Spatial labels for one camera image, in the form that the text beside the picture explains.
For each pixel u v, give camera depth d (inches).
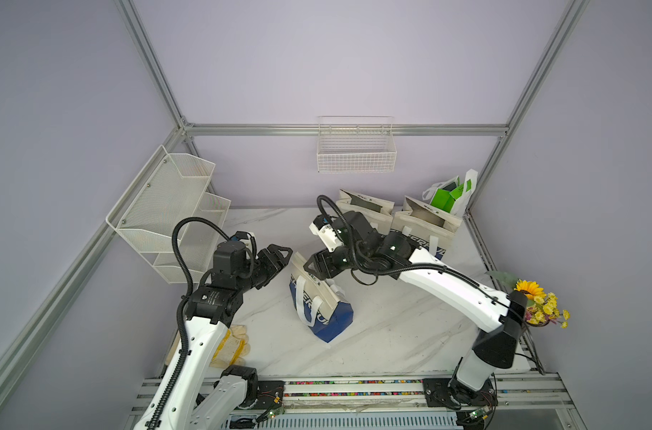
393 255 19.0
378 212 33.1
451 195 34.0
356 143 37.5
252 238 22.6
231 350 31.3
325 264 23.3
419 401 28.8
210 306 18.6
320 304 27.1
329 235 24.2
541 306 25.4
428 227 31.8
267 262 24.2
